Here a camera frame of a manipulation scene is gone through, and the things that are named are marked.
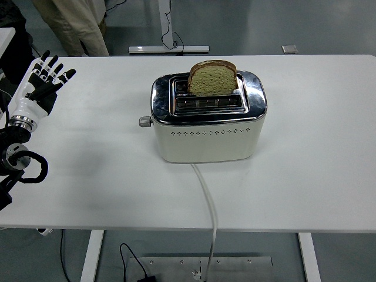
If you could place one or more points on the grey floor socket plate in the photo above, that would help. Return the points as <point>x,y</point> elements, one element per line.
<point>289,49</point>

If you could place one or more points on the white side table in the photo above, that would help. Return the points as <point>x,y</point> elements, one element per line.
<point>6,38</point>

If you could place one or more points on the small white black device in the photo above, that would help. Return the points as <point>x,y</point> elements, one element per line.
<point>44,232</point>

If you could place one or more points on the black cloth-covered object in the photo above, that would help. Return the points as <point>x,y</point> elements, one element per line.
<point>17,44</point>

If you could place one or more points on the cream and chrome toaster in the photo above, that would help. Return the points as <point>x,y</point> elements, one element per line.
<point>205,144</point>

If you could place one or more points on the person's legs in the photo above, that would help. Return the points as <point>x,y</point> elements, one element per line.
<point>73,26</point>

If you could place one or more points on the brown bread slice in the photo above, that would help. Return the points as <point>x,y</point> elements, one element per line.
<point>211,80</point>

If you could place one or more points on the grey metal plate with screws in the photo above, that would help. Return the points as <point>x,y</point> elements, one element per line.
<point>241,270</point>

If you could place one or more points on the white background table leg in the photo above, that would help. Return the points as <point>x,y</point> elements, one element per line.
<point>152,49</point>

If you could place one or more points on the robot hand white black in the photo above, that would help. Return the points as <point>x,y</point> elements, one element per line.
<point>26,107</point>

